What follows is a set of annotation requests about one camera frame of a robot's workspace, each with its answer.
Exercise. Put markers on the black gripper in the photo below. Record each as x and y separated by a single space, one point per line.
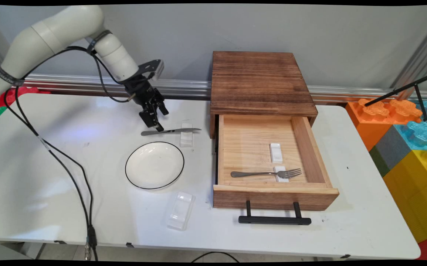
141 92

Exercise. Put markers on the silver metal table knife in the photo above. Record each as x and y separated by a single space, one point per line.
176 130

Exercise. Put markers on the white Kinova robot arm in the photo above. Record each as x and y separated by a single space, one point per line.
50 33

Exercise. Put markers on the white plate with black rim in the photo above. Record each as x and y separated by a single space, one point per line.
154 165

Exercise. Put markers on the light wooden drawer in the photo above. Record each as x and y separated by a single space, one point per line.
250 147

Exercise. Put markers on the large clear plastic cutlery rest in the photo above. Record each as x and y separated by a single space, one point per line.
180 210

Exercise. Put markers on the dark brown wooden cabinet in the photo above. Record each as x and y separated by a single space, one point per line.
257 81

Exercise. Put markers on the silver metal fork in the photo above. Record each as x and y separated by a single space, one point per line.
250 173

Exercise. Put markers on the red foam puzzle block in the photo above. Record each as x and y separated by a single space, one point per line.
2 98

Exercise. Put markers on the orange foam block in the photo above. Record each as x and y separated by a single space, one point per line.
368 118

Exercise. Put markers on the dark green foam block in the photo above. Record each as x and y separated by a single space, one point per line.
379 162

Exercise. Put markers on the grey foam block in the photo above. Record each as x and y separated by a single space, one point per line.
392 147

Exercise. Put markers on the black tripod stand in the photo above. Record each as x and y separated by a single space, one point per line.
420 99

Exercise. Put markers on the blue foam block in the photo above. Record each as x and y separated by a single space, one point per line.
422 133

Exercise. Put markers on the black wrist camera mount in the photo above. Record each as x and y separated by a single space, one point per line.
151 68

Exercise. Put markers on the horizontal aluminium rail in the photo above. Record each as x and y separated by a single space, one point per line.
87 84

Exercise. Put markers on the slanted aluminium frame post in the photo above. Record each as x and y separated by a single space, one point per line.
420 55

